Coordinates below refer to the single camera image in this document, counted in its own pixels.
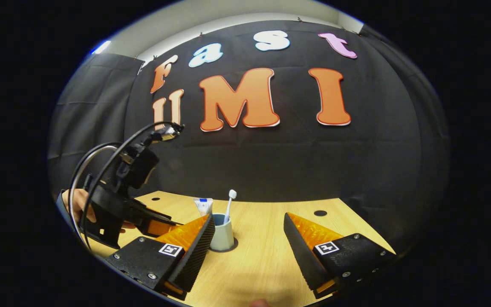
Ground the black backdrop cloth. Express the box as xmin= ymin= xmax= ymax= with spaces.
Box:
xmin=47 ymin=19 xmax=451 ymax=256

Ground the wooden desktop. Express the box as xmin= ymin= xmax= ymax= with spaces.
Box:
xmin=84 ymin=191 xmax=396 ymax=307

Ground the dark round coaster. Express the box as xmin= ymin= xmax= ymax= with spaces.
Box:
xmin=209 ymin=238 xmax=239 ymax=253

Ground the white toothpaste tube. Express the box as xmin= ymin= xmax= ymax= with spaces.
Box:
xmin=193 ymin=198 xmax=214 ymax=217

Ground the black cable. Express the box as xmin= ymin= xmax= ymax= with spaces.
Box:
xmin=78 ymin=121 xmax=185 ymax=252

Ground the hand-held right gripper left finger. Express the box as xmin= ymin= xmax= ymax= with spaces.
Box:
xmin=105 ymin=213 xmax=216 ymax=301

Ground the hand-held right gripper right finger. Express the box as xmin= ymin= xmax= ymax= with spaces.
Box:
xmin=283 ymin=212 xmax=397 ymax=299

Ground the white toothbrush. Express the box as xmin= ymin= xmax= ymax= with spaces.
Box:
xmin=223 ymin=190 xmax=237 ymax=224

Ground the grey cable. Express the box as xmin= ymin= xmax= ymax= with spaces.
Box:
xmin=68 ymin=143 xmax=122 ymax=233

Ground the pale blue cup wooden handle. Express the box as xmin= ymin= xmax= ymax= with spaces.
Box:
xmin=209 ymin=213 xmax=235 ymax=252

